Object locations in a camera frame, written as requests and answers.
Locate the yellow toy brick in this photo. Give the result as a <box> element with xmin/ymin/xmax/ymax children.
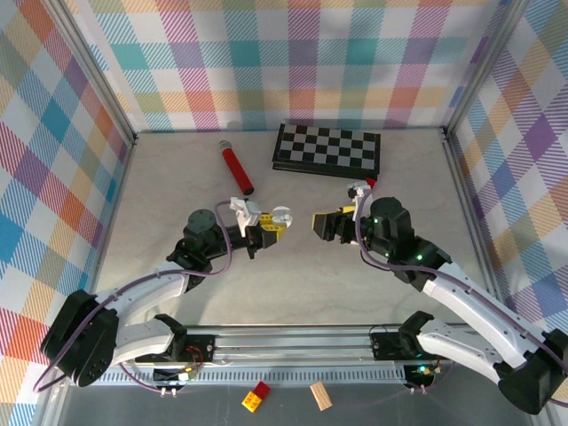
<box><xmin>241</xmin><ymin>390</ymin><xmax>264</xmax><ymax>413</ymax></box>

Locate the aluminium table side rail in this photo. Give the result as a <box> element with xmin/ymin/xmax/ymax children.
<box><xmin>441</xmin><ymin>126</ymin><xmax>511</xmax><ymax>320</ymax></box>
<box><xmin>86</xmin><ymin>132</ymin><xmax>141</xmax><ymax>296</ymax></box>

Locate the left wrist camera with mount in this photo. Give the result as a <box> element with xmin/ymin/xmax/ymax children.
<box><xmin>229</xmin><ymin>197</ymin><xmax>264</xmax><ymax>239</ymax></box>

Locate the black folding chessboard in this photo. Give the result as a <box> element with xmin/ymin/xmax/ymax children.
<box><xmin>270</xmin><ymin>122</ymin><xmax>382</xmax><ymax>180</ymax></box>

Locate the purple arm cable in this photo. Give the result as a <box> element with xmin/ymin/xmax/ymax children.
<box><xmin>34</xmin><ymin>200</ymin><xmax>234</xmax><ymax>395</ymax></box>
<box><xmin>356</xmin><ymin>193</ymin><xmax>568</xmax><ymax>407</ymax></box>

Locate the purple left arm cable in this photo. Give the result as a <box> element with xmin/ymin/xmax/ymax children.
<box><xmin>34</xmin><ymin>200</ymin><xmax>234</xmax><ymax>395</ymax></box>

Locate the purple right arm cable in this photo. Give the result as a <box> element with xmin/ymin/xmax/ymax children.
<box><xmin>356</xmin><ymin>193</ymin><xmax>568</xmax><ymax>407</ymax></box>

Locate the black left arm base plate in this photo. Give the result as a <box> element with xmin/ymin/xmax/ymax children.
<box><xmin>170</xmin><ymin>335</ymin><xmax>217</xmax><ymax>363</ymax></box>

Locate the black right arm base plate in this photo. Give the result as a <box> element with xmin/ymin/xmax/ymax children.
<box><xmin>369</xmin><ymin>331</ymin><xmax>418</xmax><ymax>361</ymax></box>

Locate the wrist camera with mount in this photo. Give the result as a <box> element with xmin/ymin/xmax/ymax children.
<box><xmin>229</xmin><ymin>197</ymin><xmax>264</xmax><ymax>239</ymax></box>
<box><xmin>346</xmin><ymin>180</ymin><xmax>374</xmax><ymax>203</ymax></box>

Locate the wooden block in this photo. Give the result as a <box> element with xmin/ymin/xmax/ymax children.
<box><xmin>309</xmin><ymin>380</ymin><xmax>334</xmax><ymax>412</ymax></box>

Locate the wide aluminium mounting rail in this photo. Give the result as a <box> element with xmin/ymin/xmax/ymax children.
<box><xmin>101</xmin><ymin>325</ymin><xmax>560</xmax><ymax>372</ymax></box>

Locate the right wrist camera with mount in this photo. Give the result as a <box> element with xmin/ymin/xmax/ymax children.
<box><xmin>346</xmin><ymin>180</ymin><xmax>374</xmax><ymax>203</ymax></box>

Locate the slotted metal strip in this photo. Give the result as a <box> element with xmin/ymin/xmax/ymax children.
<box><xmin>99</xmin><ymin>370</ymin><xmax>416</xmax><ymax>386</ymax></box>

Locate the red microphone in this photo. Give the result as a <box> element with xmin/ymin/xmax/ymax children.
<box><xmin>217</xmin><ymin>139</ymin><xmax>256</xmax><ymax>196</ymax></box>

